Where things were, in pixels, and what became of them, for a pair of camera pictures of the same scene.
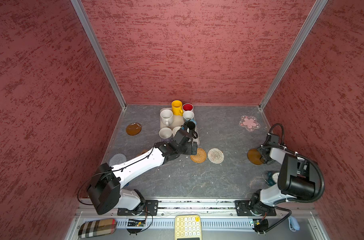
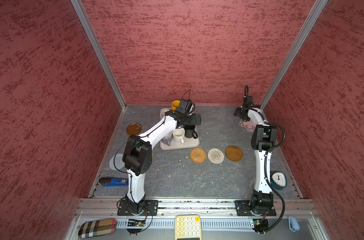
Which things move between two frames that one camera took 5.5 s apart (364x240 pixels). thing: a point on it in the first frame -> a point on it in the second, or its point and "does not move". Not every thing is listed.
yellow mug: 176,105 does not move
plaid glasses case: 92,228 does not move
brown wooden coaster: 254,156 -> 233,153
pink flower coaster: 250,123 does not move
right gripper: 267,160 -> 238,113
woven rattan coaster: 200,157 does not move
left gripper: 189,145 -> 193,118
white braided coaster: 215,155 does not move
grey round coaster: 117,159 does not move
